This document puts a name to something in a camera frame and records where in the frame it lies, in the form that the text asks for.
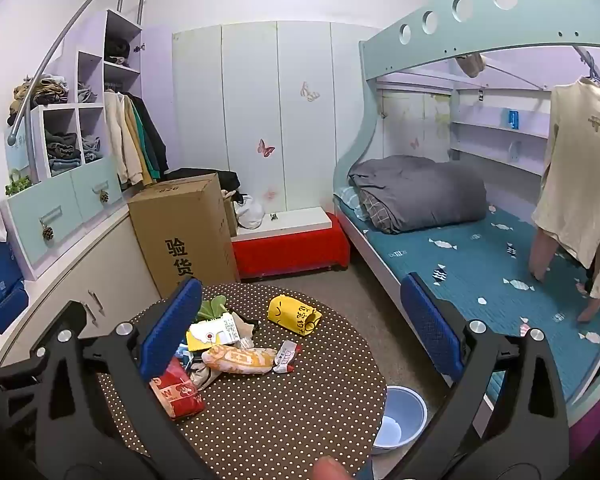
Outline green leaf wrapper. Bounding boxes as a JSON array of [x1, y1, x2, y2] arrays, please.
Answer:
[[196, 295, 227, 322]]

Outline red storage bench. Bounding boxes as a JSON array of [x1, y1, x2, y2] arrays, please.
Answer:
[[232, 212, 351, 280]]

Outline white wardrobe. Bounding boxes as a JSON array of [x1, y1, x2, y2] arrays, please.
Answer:
[[171, 21, 375, 212]]

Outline orange snack packet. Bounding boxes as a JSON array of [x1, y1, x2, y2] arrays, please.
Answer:
[[201, 344, 277, 375]]

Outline white plastic bag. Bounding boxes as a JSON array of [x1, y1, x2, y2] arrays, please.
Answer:
[[234, 194, 265, 230]]

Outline blue white medicine box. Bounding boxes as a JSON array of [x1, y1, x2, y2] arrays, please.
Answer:
[[174, 342, 192, 368]]

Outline grey metal handrail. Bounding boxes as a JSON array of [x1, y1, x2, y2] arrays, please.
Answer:
[[6, 0, 150, 183]]

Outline small red white wrapper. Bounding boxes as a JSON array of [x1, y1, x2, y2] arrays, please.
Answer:
[[273, 340, 302, 374]]

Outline large cardboard box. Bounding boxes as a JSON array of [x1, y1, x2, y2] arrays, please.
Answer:
[[128, 174, 239, 298]]

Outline hanging jackets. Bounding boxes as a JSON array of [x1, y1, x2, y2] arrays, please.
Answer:
[[104, 90, 168, 186]]

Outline brown polka dot tablecloth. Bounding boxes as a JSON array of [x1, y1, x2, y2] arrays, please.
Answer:
[[97, 282, 389, 480]]

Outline right hand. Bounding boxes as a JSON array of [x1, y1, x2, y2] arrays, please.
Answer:
[[311, 456, 353, 480]]

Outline teal drawer cabinet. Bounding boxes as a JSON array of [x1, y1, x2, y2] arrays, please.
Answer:
[[1, 156, 124, 281]]

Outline teal bed mattress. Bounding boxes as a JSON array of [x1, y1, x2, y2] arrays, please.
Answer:
[[335, 192, 600, 402]]

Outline white cubby shelf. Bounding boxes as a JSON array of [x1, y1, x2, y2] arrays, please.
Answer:
[[31, 10, 144, 180]]

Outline red snack bag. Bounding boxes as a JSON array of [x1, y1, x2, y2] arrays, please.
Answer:
[[149, 358, 206, 420]]

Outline grey folded quilt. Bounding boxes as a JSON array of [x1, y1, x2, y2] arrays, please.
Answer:
[[349, 155, 488, 234]]

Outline beige hanging shirt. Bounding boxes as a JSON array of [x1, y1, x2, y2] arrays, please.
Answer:
[[532, 78, 600, 298]]

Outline blue storage box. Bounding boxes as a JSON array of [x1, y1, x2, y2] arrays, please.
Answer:
[[0, 242, 27, 311]]

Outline curved white low cabinet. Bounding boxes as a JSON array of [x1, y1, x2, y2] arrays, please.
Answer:
[[0, 207, 160, 366]]

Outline blue box on shelf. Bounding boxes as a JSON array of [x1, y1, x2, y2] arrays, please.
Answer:
[[507, 110, 519, 130]]

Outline yellow white carton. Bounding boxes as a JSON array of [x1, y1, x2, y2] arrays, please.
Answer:
[[185, 312, 240, 352]]

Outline teal bunk bed frame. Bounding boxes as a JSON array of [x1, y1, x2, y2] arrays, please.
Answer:
[[332, 0, 600, 428]]

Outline yellow paper bag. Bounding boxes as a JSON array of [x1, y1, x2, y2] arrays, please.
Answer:
[[268, 295, 323, 336]]

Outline blue plastic trash bin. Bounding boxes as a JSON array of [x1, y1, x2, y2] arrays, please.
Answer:
[[372, 386, 428, 455]]

